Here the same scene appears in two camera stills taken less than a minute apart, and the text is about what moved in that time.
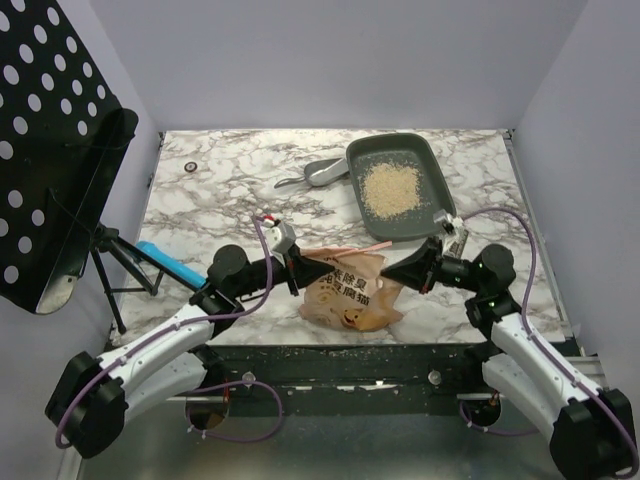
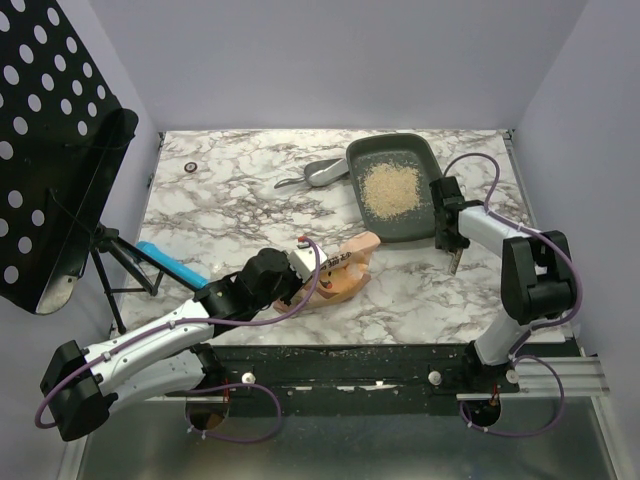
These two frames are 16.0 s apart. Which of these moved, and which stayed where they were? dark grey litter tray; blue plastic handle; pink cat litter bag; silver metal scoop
Moved: pink cat litter bag
Stayed: silver metal scoop; blue plastic handle; dark grey litter tray
